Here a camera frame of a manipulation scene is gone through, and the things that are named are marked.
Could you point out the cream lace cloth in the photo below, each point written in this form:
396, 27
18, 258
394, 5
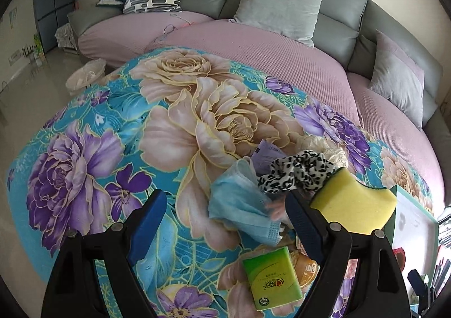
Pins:
324, 147

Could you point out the grey sofa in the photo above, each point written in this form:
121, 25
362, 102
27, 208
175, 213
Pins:
338, 11

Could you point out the purple packet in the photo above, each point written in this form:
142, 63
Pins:
266, 157

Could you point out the orange jelly cup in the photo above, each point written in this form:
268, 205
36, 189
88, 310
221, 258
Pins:
304, 268

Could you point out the patterned storage box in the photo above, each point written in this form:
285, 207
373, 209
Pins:
65, 37

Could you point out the pink sofa seat cover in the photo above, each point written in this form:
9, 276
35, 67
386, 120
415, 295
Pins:
267, 57
394, 134
134, 32

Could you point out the yellow sponge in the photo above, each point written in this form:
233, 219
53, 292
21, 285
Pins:
352, 201

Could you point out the red tape roll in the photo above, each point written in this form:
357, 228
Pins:
398, 253

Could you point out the green tissue packet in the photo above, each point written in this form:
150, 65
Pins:
271, 279

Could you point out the blue face mask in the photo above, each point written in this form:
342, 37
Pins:
236, 198

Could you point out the dark blue cabinet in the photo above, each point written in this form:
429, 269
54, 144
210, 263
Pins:
53, 7

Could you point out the leopard print scrunchie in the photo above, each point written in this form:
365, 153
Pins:
299, 170

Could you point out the green tray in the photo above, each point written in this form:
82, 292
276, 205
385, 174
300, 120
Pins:
412, 222

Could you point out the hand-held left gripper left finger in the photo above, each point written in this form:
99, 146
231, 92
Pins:
146, 229

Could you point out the grey and pink pillow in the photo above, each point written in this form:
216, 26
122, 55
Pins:
398, 81

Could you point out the wicker basket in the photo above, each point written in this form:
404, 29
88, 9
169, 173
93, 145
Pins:
86, 74

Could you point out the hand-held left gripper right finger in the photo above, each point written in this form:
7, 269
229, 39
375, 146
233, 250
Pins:
303, 229

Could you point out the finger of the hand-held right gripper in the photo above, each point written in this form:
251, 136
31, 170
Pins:
417, 279

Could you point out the floral printed blanket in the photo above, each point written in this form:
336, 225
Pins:
116, 134

